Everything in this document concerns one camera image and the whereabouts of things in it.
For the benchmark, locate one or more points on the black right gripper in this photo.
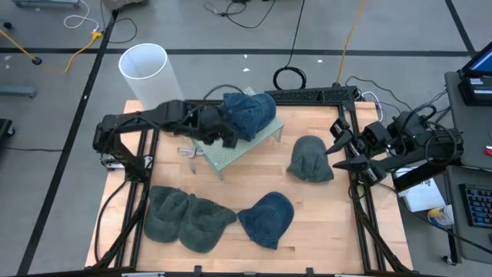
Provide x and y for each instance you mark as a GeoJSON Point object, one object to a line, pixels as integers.
{"type": "Point", "coordinates": [361, 151]}

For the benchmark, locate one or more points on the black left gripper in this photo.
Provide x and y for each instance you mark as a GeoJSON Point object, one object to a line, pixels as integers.
{"type": "Point", "coordinates": [203, 121]}

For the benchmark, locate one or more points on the blue fabric cap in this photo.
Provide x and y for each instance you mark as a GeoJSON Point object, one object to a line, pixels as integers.
{"type": "Point", "coordinates": [267, 219]}
{"type": "Point", "coordinates": [248, 115]}

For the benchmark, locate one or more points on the green fabric cap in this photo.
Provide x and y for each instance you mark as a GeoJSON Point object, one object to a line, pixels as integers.
{"type": "Point", "coordinates": [165, 215]}
{"type": "Point", "coordinates": [203, 227]}
{"type": "Point", "coordinates": [309, 161]}

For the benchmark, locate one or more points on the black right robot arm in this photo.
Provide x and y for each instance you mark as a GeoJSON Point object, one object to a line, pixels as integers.
{"type": "Point", "coordinates": [407, 131]}

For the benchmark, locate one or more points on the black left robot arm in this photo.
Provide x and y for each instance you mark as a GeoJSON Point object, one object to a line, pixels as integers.
{"type": "Point", "coordinates": [127, 123]}

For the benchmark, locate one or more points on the pale green perforated shelf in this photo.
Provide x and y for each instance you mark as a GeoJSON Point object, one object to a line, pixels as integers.
{"type": "Point", "coordinates": [227, 154]}

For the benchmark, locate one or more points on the black desk support bar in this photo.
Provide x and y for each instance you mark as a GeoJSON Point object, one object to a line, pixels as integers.
{"type": "Point", "coordinates": [415, 179]}

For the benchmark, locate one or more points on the white paper box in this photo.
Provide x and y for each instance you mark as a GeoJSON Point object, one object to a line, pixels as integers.
{"type": "Point", "coordinates": [423, 196]}

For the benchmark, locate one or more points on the white cylindrical bin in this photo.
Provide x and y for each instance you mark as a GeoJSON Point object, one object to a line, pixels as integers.
{"type": "Point", "coordinates": [150, 81]}

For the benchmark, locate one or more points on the white canister yellow blue label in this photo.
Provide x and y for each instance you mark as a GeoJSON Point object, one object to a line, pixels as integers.
{"type": "Point", "coordinates": [440, 216]}

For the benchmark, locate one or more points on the grey side desk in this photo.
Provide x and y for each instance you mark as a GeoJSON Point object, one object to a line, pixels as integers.
{"type": "Point", "coordinates": [469, 127]}
{"type": "Point", "coordinates": [476, 242]}

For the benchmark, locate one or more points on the small red object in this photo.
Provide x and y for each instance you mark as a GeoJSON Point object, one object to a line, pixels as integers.
{"type": "Point", "coordinates": [489, 151]}

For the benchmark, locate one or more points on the black box with labels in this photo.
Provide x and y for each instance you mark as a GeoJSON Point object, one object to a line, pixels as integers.
{"type": "Point", "coordinates": [476, 94]}

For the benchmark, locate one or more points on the black keyboard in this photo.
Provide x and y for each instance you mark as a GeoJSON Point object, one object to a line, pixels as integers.
{"type": "Point", "coordinates": [478, 205]}

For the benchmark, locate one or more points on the black desk leg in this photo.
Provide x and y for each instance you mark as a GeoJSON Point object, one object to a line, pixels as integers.
{"type": "Point", "coordinates": [453, 246]}

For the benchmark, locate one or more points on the open laptop screen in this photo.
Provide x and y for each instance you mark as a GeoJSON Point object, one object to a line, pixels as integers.
{"type": "Point", "coordinates": [482, 61]}

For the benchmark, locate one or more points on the black floor puck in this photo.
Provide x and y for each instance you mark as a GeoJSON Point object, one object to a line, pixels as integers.
{"type": "Point", "coordinates": [37, 61]}
{"type": "Point", "coordinates": [7, 25]}

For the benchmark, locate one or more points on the grey metal floor foot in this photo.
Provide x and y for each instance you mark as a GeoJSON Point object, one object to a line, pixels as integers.
{"type": "Point", "coordinates": [17, 91]}

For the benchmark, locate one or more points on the black wheeled base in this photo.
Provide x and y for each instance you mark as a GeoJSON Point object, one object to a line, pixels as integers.
{"type": "Point", "coordinates": [5, 129]}

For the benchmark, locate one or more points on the grey metal floor bar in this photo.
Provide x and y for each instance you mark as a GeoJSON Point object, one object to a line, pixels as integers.
{"type": "Point", "coordinates": [46, 3]}

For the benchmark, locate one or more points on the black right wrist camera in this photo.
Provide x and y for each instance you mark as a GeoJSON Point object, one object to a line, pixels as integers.
{"type": "Point", "coordinates": [376, 134]}

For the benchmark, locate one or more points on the black perforated frame bar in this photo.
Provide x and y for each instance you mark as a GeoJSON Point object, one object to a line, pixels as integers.
{"type": "Point", "coordinates": [307, 95]}

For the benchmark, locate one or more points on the black aluminium table frame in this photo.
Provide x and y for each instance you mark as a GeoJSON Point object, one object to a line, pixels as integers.
{"type": "Point", "coordinates": [364, 231]}

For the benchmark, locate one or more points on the black frame clip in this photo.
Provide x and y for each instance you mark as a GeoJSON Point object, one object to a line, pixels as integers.
{"type": "Point", "coordinates": [198, 270]}
{"type": "Point", "coordinates": [310, 271]}

